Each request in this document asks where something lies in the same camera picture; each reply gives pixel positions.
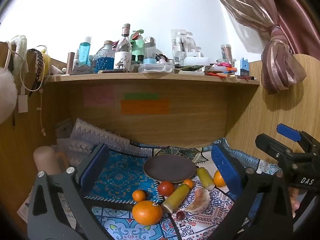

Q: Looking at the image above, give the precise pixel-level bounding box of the pink sticky note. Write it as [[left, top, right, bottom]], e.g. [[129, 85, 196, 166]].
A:
[[83, 85, 114, 107]]

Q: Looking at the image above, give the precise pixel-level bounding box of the colourful patterned tablecloth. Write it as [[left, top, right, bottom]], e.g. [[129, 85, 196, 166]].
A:
[[91, 137, 283, 240]]

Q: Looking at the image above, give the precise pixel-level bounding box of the clear bottle silver cap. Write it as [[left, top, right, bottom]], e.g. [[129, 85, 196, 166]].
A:
[[143, 37, 157, 64]]

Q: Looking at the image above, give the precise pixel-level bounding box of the glitter jar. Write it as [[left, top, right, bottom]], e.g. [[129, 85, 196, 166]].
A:
[[220, 44, 233, 64]]

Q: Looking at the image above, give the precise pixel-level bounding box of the green pump bottle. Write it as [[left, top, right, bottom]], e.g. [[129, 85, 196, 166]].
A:
[[131, 29, 145, 64]]

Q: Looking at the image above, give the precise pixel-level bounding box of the clear glass bottle white label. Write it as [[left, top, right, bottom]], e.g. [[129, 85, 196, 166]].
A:
[[114, 24, 132, 72]]

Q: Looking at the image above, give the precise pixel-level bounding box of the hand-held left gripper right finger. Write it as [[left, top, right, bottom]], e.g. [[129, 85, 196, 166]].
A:
[[211, 144, 293, 240]]

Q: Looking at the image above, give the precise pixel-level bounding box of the red tomato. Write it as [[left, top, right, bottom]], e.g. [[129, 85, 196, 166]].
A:
[[157, 181, 175, 196]]

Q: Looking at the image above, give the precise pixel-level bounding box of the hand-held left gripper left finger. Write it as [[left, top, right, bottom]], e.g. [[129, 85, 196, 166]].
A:
[[27, 143, 113, 240]]

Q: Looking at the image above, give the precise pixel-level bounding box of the white fluffy headband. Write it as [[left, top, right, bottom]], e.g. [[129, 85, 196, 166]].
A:
[[7, 35, 27, 80]]

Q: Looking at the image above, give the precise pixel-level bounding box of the peeled pomelo piece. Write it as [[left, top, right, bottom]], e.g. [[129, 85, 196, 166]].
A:
[[185, 187, 211, 212]]

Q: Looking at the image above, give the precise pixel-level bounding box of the wooden shelf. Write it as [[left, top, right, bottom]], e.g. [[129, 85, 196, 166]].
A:
[[44, 71, 260, 89]]

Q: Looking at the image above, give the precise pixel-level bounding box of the orange sticky note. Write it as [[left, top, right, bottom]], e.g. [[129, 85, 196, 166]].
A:
[[121, 99, 170, 115]]

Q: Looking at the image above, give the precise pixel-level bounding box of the green sticky note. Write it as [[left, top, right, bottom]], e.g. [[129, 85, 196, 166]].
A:
[[124, 93, 159, 100]]

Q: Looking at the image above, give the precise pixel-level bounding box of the round bottle with blue beads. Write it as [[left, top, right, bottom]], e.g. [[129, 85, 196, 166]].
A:
[[96, 41, 115, 72]]

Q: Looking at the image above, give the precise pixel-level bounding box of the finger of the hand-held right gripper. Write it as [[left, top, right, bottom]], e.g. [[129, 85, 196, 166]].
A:
[[255, 133, 294, 162], [276, 123, 304, 145]]

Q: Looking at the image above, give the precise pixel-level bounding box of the turquoise liquid bottle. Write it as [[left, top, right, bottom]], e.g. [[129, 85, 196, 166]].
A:
[[79, 36, 92, 67]]

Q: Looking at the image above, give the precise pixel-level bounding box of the green sugarcane piece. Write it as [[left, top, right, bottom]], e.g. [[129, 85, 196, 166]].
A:
[[161, 183, 191, 213], [196, 167, 215, 190]]

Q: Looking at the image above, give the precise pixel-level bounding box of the large orange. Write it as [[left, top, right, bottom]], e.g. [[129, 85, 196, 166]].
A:
[[132, 200, 163, 225]]

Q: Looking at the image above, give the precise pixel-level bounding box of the clear plastic box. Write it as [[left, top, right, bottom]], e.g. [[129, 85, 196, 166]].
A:
[[138, 63, 175, 74]]

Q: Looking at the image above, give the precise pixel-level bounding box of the brown woven band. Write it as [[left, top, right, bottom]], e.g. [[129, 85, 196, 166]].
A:
[[27, 45, 48, 92]]

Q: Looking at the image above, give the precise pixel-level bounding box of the beige mug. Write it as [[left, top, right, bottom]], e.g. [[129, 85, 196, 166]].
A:
[[34, 146, 68, 175]]

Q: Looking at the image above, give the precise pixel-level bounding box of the white tag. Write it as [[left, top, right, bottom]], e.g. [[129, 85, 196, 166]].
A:
[[18, 94, 28, 113]]

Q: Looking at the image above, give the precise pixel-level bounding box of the dark brown plate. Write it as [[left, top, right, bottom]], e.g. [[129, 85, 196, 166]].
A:
[[143, 155, 197, 183]]

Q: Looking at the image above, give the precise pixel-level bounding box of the white blister packaging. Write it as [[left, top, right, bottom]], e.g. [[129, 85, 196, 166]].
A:
[[171, 29, 200, 65]]

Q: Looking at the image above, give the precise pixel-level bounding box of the white rectangular box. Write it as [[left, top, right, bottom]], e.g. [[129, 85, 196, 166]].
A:
[[184, 56, 210, 67]]

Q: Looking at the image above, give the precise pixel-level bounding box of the grey patterned cloth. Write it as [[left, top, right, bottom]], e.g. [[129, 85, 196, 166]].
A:
[[56, 117, 153, 167]]

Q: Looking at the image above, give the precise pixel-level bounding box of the medium orange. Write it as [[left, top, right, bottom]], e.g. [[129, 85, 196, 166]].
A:
[[213, 170, 227, 187]]

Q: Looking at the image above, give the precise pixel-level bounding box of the brown tube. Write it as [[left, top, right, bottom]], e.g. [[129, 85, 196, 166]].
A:
[[67, 52, 75, 74]]

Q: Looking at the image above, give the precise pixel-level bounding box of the pink striped curtain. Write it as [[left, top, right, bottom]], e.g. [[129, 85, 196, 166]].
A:
[[207, 0, 320, 95]]

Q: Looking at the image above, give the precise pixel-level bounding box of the person's right hand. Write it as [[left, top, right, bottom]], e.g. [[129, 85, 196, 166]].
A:
[[289, 187, 300, 219]]

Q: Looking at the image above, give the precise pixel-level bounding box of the white pompom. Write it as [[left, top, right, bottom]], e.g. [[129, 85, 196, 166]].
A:
[[0, 66, 18, 124]]

